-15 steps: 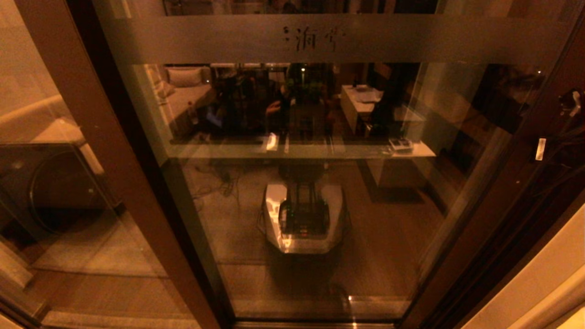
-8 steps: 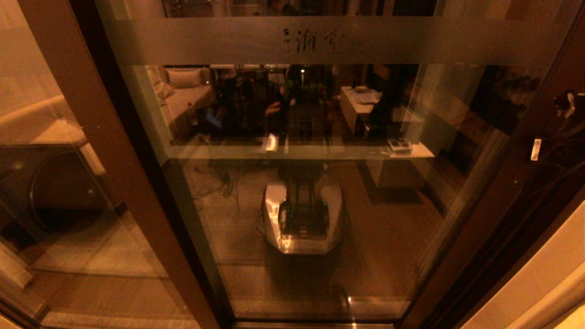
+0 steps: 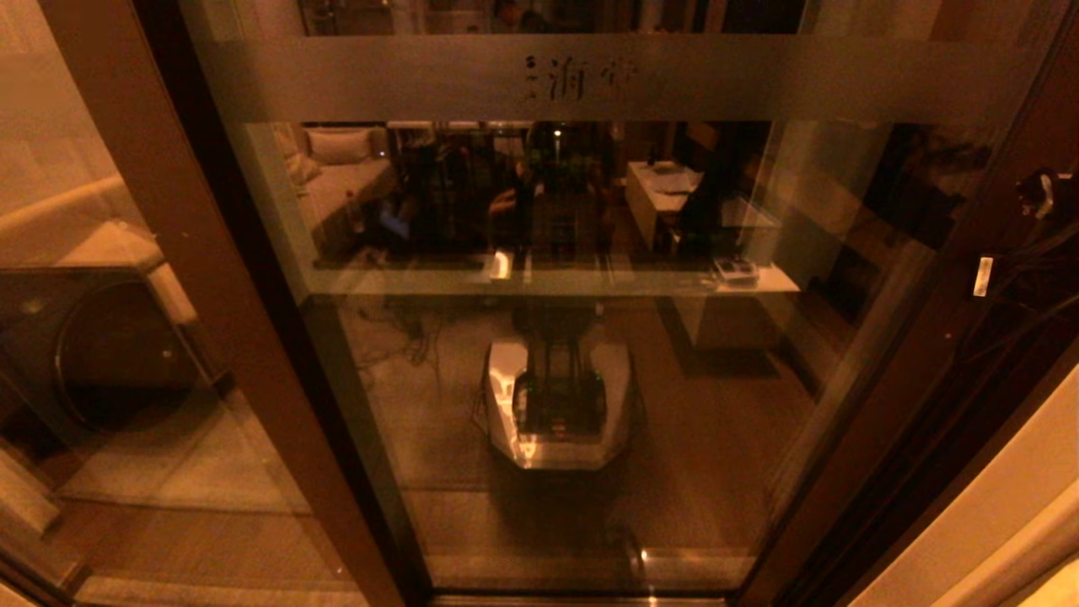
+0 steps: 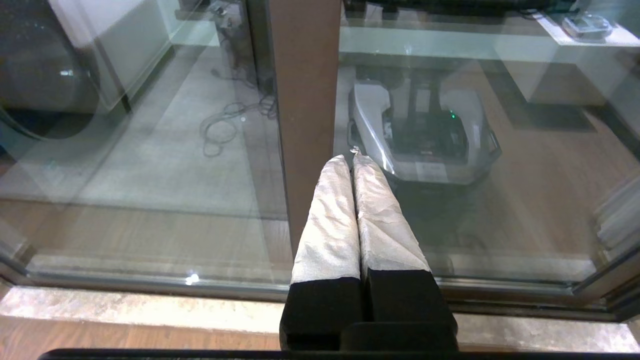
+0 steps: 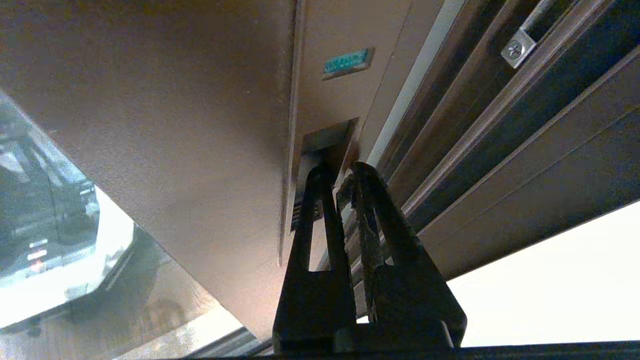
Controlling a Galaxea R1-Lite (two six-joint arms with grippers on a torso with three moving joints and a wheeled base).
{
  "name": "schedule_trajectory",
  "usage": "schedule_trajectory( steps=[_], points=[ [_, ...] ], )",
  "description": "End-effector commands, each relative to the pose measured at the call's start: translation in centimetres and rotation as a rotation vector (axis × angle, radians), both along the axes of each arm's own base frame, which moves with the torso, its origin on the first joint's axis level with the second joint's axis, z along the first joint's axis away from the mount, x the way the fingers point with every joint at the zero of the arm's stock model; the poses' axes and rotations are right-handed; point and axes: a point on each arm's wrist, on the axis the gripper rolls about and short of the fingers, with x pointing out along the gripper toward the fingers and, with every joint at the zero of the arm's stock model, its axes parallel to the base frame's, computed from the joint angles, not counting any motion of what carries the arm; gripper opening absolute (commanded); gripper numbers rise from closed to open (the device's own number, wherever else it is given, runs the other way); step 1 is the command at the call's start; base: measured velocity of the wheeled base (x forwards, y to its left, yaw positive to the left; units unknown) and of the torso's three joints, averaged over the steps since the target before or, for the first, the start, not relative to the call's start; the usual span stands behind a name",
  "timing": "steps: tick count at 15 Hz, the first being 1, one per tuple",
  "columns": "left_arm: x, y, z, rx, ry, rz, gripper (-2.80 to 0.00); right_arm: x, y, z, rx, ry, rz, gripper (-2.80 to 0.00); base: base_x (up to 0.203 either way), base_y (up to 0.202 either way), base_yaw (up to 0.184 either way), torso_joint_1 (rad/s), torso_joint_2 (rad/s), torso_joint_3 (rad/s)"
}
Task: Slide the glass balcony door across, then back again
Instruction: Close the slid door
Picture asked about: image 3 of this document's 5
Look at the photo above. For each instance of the brown-framed fixed glass panel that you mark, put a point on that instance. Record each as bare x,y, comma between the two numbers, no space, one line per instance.
211,295

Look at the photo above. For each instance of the brown-framed sliding glass door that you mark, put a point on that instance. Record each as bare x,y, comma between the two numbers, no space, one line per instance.
910,337

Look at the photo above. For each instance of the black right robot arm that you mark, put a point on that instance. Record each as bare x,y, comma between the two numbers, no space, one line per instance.
1054,270

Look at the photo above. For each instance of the dark metal floor track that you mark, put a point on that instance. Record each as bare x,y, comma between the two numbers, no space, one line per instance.
573,600

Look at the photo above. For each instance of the dark brown door jamb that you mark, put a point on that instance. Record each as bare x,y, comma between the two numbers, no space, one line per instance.
927,523

